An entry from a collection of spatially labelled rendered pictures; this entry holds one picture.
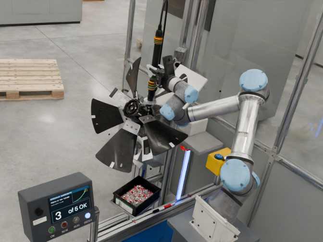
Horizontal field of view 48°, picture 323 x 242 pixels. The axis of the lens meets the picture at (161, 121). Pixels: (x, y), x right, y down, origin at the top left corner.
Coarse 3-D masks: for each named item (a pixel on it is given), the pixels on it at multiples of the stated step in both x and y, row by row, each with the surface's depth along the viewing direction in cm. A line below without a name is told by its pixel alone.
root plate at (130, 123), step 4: (128, 120) 210; (124, 124) 209; (128, 124) 210; (132, 124) 210; (136, 124) 211; (124, 128) 209; (128, 128) 209; (132, 128) 210; (136, 128) 211; (132, 132) 210; (136, 132) 210
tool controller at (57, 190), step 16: (64, 176) 147; (80, 176) 147; (32, 192) 135; (48, 192) 135; (64, 192) 137; (80, 192) 141; (32, 208) 130; (48, 208) 134; (64, 208) 138; (80, 208) 143; (32, 224) 132; (48, 224) 136; (80, 224) 145; (32, 240) 134; (48, 240) 137
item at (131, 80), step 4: (136, 60) 224; (140, 60) 219; (132, 64) 228; (136, 64) 222; (132, 68) 227; (136, 68) 221; (128, 72) 232; (132, 72) 226; (136, 72) 219; (128, 76) 232; (132, 76) 224; (136, 76) 218; (128, 80) 232; (132, 80) 224; (136, 80) 216; (128, 84) 233; (132, 84) 224; (136, 84) 215; (132, 88) 224; (136, 88) 214; (132, 92) 225
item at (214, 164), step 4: (224, 148) 211; (228, 148) 212; (216, 152) 207; (220, 152) 207; (224, 152) 208; (228, 152) 208; (208, 156) 205; (212, 156) 203; (224, 156) 204; (208, 160) 205; (212, 160) 202; (216, 160) 200; (220, 160) 200; (208, 164) 206; (212, 164) 203; (216, 164) 201; (220, 164) 198; (208, 168) 207; (212, 168) 204; (216, 168) 201; (220, 168) 200; (216, 172) 202
